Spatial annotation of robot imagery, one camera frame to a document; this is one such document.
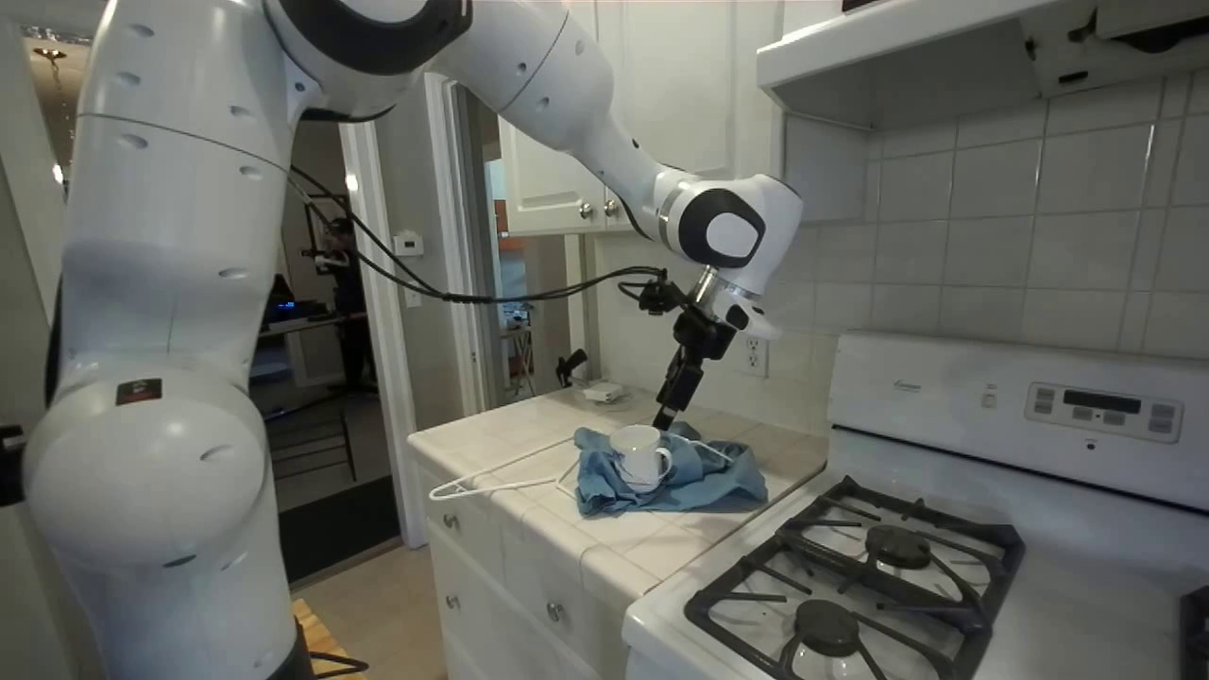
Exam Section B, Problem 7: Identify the white mug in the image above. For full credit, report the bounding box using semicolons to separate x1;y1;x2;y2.
609;424;675;494

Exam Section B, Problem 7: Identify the blue cloth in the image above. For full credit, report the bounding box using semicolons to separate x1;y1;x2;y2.
572;421;770;519

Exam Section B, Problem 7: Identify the white cabinet door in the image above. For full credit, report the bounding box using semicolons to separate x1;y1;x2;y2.
498;118;606;237

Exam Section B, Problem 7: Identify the black stove burner grate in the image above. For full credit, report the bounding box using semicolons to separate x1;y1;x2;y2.
684;475;1027;680

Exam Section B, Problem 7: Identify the stove burner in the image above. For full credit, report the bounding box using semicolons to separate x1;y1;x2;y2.
865;523;933;570
792;599;862;659

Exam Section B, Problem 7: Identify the white drawer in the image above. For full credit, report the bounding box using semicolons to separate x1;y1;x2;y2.
423;465;507;579
499;525;628;673

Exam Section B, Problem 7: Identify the white range hood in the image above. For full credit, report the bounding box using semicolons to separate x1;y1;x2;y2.
755;0;1209;132

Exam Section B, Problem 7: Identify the person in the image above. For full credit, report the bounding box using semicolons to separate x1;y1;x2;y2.
315;216;375;390

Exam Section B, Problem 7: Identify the white gas stove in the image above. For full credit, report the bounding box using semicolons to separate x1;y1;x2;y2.
621;331;1209;680

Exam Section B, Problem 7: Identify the desk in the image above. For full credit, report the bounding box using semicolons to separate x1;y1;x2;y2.
249;312;369;390

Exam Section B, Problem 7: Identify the black floor mat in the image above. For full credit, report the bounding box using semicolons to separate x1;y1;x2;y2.
277;474;403;584

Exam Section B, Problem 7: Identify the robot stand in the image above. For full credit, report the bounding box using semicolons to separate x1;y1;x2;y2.
291;597;349;680

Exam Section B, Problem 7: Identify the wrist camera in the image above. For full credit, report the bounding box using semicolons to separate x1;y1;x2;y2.
637;278;687;317

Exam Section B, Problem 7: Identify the white wall cabinet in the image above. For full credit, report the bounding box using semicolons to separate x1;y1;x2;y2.
497;0;787;238

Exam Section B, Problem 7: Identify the white wire clothes hanger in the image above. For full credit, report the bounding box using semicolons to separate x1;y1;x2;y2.
428;435;739;502

